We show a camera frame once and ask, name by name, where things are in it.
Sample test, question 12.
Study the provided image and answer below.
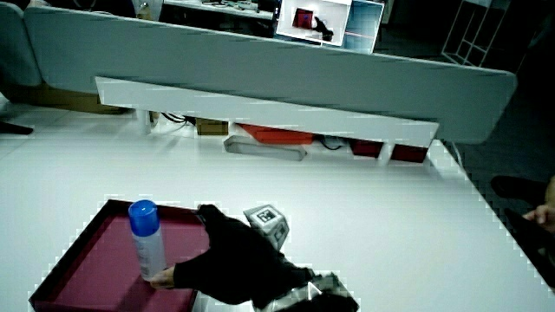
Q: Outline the person's right hand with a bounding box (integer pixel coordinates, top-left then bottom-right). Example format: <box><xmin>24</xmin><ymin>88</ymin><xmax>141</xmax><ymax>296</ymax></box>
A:
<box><xmin>149</xmin><ymin>203</ymin><xmax>316</xmax><ymax>311</ymax></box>

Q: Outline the blue capped glue bottle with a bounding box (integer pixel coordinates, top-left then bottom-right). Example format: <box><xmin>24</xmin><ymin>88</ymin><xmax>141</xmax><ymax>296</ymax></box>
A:
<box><xmin>127</xmin><ymin>198</ymin><xmax>168</xmax><ymax>283</ymax></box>

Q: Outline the dark red square plate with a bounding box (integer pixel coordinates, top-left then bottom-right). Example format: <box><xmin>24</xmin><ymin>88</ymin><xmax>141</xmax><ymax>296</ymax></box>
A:
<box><xmin>28</xmin><ymin>198</ymin><xmax>212</xmax><ymax>312</ymax></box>

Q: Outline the person's right forearm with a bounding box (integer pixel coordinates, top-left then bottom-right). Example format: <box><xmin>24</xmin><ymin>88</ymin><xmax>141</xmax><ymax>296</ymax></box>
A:
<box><xmin>255</xmin><ymin>271</ymin><xmax>360</xmax><ymax>312</ymax></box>

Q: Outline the grey elongated tray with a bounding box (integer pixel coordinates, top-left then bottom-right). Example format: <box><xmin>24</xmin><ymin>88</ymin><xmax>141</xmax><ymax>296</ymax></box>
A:
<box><xmin>223</xmin><ymin>134</ymin><xmax>308</xmax><ymax>162</ymax></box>

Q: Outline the orange red flat box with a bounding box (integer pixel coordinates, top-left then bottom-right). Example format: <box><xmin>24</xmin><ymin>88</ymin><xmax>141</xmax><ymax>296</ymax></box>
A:
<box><xmin>237</xmin><ymin>123</ymin><xmax>316</xmax><ymax>146</ymax></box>

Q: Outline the small brown cardboard box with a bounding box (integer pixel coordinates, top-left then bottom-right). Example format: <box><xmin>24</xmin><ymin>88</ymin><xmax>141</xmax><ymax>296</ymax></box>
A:
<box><xmin>195</xmin><ymin>117</ymin><xmax>230</xmax><ymax>137</ymax></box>

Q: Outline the white desk shelf riser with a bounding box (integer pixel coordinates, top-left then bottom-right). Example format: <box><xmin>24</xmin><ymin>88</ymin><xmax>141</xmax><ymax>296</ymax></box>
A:
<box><xmin>95</xmin><ymin>76</ymin><xmax>440</xmax><ymax>166</ymax></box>

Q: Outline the dark red box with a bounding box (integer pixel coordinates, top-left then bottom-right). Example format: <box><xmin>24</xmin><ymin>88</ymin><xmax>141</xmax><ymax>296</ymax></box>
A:
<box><xmin>389</xmin><ymin>144</ymin><xmax>429</xmax><ymax>165</ymax></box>
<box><xmin>349</xmin><ymin>138</ymin><xmax>385</xmax><ymax>159</ymax></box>

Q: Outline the long grey desk divider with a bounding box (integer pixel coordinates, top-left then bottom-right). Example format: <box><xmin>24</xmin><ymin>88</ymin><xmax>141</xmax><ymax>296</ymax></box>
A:
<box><xmin>23</xmin><ymin>6</ymin><xmax>518</xmax><ymax>145</ymax></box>

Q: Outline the large brown cardboard box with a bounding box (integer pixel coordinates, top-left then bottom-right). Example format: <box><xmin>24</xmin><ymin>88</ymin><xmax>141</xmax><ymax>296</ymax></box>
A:
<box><xmin>3</xmin><ymin>84</ymin><xmax>131</xmax><ymax>116</ymax></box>

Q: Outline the white background desk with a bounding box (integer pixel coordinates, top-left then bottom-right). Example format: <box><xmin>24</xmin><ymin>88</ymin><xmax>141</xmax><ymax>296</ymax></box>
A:
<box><xmin>163</xmin><ymin>0</ymin><xmax>278</xmax><ymax>21</ymax></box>

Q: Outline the computer monitor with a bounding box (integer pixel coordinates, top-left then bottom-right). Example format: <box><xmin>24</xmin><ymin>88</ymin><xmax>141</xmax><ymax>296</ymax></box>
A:
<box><xmin>275</xmin><ymin>0</ymin><xmax>386</xmax><ymax>55</ymax></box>

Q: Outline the black chair base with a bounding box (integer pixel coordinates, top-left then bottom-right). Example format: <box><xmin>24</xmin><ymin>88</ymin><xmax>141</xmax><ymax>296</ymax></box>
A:
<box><xmin>0</xmin><ymin>120</ymin><xmax>35</xmax><ymax>135</ymax></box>

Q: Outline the short grey desk divider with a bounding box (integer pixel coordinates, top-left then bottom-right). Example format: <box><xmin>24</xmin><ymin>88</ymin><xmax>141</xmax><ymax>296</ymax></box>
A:
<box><xmin>0</xmin><ymin>2</ymin><xmax>42</xmax><ymax>88</ymax></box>

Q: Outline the white open shelving unit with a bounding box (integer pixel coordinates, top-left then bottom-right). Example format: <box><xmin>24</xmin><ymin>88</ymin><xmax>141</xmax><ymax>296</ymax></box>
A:
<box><xmin>441</xmin><ymin>0</ymin><xmax>513</xmax><ymax>70</ymax></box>

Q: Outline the black cable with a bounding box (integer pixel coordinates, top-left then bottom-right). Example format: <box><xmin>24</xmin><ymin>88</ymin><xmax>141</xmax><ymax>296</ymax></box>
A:
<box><xmin>160</xmin><ymin>111</ymin><xmax>196</xmax><ymax>127</ymax></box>
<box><xmin>318</xmin><ymin>134</ymin><xmax>343</xmax><ymax>152</ymax></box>

